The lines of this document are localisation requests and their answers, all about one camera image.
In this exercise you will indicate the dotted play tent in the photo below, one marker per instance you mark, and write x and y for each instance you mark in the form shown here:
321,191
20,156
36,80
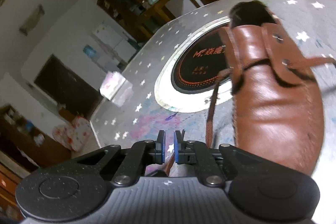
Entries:
73,135

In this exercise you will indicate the brown leather shoe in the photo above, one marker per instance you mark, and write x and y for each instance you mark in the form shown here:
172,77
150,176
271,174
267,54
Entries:
277,114

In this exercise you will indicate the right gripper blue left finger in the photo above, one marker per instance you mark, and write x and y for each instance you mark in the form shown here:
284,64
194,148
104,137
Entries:
137,158

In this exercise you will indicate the pink white paper pack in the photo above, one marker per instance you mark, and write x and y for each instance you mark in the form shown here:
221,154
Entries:
111,84

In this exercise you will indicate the white refrigerator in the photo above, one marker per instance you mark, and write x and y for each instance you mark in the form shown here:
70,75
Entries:
114,45

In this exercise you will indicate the brown shoelace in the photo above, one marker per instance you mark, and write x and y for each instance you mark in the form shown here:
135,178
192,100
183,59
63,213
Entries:
303,63

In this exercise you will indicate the water dispenser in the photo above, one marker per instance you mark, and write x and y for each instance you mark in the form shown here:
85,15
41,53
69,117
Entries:
102,60

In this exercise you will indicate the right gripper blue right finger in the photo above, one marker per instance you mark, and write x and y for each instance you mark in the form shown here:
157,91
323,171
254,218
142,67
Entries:
200,157

